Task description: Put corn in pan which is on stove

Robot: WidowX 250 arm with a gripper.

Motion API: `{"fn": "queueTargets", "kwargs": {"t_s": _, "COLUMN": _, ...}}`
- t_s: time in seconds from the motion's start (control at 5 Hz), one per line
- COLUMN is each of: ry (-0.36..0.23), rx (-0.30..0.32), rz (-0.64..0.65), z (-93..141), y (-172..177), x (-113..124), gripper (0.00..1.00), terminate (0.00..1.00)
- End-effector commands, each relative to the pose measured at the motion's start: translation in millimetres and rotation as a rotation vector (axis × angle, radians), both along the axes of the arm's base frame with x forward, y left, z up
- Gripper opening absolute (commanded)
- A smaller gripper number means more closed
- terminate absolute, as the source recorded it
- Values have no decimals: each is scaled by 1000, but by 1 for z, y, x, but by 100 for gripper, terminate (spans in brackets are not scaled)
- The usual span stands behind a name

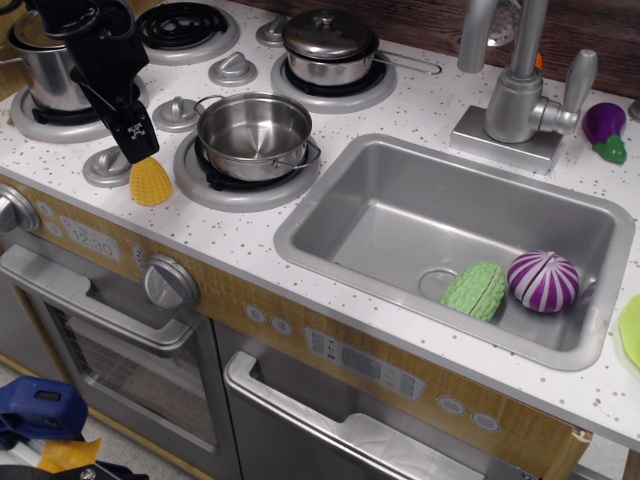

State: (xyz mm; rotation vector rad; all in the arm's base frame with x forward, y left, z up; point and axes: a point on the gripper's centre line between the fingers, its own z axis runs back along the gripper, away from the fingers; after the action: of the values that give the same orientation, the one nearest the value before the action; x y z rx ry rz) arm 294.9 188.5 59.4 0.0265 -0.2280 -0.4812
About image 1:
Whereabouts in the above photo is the purple striped toy onion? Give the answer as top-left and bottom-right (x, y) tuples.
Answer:
(507, 250), (580, 314)

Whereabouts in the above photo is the grey toy sink basin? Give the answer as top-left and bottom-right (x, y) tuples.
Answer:
(274, 134), (636, 371)

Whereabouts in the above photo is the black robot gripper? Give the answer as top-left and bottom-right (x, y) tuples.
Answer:
(64, 22), (159, 164)

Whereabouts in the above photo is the light green plate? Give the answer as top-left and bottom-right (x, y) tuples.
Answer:
(618, 295), (640, 368)

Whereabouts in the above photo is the back left coil burner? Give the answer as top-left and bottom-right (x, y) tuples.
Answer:
(136, 2), (240, 66)

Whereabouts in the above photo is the back right stove burner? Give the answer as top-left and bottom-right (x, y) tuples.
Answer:
(270, 54), (397, 115)

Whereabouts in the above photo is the tall steel stock pot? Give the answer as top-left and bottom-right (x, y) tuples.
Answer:
(1, 10), (90, 112)

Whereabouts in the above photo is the blue clamp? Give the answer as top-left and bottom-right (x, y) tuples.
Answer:
(1, 376), (88, 450)

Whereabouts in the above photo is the silver oven dial left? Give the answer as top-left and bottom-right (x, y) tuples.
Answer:
(0, 184), (41, 234)

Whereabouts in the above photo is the front left stove burner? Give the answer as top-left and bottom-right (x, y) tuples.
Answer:
(9, 74), (150, 145)

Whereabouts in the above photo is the stove burner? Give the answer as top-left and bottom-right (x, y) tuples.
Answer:
(173, 132), (321, 213)
(9, 74), (150, 145)
(270, 54), (397, 115)

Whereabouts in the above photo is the grey stove knob back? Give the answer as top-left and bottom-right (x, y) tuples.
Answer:
(255, 15), (289, 48)

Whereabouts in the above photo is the yellow toy corn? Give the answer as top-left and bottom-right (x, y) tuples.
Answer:
(129, 157), (173, 206)

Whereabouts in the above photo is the silver toy faucet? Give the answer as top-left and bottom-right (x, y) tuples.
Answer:
(450, 1), (598, 175)

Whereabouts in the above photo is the open steel pan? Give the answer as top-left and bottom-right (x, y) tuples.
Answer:
(193, 92), (321, 182)

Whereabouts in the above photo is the toy dishwasher door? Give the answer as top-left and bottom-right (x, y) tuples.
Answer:
(214, 324), (532, 479)

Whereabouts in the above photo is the green toy bitter gourd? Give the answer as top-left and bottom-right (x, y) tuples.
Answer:
(438, 261), (506, 322)

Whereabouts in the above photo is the silver oven dial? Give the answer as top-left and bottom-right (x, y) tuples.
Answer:
(141, 254), (199, 309)
(0, 184), (41, 234)

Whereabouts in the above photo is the toy oven door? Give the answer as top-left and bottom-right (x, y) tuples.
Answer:
(1, 245), (241, 479)

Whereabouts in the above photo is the lidded steel saucepan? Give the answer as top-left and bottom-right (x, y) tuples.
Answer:
(282, 9), (442, 87)

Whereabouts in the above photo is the yellow tape piece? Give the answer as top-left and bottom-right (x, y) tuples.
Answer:
(37, 438), (102, 474)

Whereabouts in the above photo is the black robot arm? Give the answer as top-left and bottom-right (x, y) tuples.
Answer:
(32, 1), (159, 164)

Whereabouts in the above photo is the grey stove knob front left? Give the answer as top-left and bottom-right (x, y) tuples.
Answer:
(82, 146), (132, 188)

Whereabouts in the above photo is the silver slotted ladle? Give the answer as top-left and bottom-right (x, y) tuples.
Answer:
(487, 0), (521, 48)

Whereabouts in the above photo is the silver oven dial right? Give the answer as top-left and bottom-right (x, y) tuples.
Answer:
(141, 254), (199, 309)

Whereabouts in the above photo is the grey stove knob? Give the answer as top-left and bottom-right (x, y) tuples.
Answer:
(82, 146), (132, 188)
(255, 15), (289, 48)
(208, 51), (258, 87)
(152, 96), (198, 133)

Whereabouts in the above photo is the grey stove knob middle left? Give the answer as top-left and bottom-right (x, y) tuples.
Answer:
(152, 96), (198, 133)

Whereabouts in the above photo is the grey stove knob centre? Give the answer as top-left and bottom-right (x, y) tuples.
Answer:
(208, 51), (258, 87)

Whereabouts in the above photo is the purple toy eggplant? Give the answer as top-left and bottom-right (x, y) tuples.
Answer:
(582, 102), (627, 165)

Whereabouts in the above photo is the front right stove burner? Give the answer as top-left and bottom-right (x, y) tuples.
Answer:
(173, 132), (321, 213)

